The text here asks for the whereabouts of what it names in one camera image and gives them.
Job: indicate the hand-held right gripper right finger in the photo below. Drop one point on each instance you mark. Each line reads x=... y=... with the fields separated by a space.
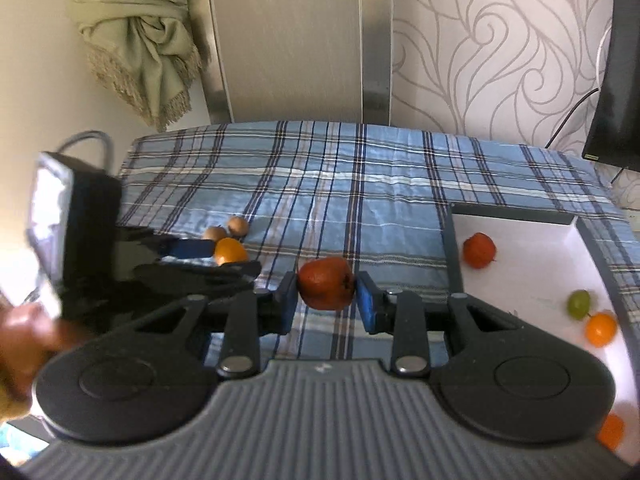
x=365 y=305

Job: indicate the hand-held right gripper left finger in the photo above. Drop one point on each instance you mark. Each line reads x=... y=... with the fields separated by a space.
x=291 y=305

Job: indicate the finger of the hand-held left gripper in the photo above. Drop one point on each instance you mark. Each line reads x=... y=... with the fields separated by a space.
x=192 y=247
x=200 y=274

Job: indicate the yellow-orange orange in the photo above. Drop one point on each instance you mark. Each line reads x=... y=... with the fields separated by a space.
x=230 y=251

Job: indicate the large reddish persimmon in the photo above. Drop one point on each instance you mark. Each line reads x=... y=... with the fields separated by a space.
x=325 y=284

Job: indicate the red apple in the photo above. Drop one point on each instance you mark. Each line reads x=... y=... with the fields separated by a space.
x=479 y=250

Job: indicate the grey box with white inside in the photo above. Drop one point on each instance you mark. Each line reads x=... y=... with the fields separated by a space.
x=525 y=260

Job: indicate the green tangerine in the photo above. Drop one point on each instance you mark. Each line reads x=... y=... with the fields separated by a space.
x=578 y=304

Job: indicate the person's left forearm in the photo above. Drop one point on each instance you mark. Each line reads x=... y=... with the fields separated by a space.
x=10 y=401

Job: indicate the person's left hand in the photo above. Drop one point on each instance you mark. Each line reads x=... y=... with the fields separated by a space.
x=30 y=332

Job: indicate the brown kiwi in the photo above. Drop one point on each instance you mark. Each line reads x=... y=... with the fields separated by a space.
x=238 y=225
x=215 y=233

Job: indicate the blue plaid tablecloth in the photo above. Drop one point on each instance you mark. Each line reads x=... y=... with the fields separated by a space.
x=350 y=185

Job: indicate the beige fringed curtain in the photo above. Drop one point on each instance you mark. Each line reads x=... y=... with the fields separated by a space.
x=140 y=35

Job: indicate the colourful printed cloth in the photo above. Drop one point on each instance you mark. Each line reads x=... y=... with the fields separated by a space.
x=15 y=442

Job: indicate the grey metal-framed panel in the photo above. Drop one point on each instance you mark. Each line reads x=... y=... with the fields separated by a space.
x=295 y=35

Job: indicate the small orange tangerine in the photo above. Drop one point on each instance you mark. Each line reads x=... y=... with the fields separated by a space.
x=600 y=328

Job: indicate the orange tangerine with stem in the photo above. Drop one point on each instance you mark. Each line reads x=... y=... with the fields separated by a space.
x=610 y=431

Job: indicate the black television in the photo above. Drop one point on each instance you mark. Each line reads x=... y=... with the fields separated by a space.
x=620 y=85

